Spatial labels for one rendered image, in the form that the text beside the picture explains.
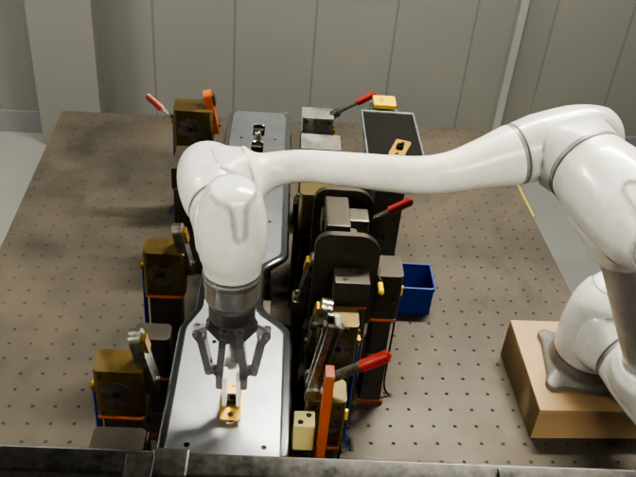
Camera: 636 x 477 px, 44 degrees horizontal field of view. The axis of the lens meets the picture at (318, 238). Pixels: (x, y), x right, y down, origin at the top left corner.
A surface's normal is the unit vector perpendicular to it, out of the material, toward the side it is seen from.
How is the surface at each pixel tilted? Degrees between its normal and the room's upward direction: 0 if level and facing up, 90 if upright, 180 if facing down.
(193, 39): 90
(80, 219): 0
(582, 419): 90
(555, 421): 90
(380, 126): 0
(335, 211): 0
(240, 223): 80
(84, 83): 90
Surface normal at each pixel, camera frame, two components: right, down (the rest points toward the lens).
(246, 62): 0.06, 0.58
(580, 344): -0.92, 0.19
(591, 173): -0.65, -0.38
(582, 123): -0.07, -0.81
